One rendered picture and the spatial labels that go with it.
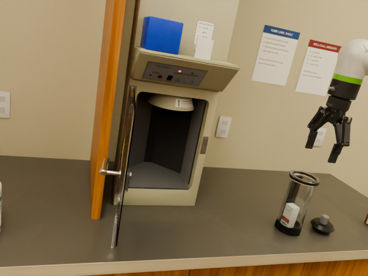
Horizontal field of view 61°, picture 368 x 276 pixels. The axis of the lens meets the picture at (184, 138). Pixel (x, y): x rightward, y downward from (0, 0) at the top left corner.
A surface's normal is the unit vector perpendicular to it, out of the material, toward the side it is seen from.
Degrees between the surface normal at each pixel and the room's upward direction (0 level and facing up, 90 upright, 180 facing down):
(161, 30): 90
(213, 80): 135
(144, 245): 0
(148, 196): 90
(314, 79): 90
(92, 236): 0
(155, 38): 90
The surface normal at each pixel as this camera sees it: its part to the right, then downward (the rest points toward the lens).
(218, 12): 0.28, 0.33
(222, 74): 0.07, 0.90
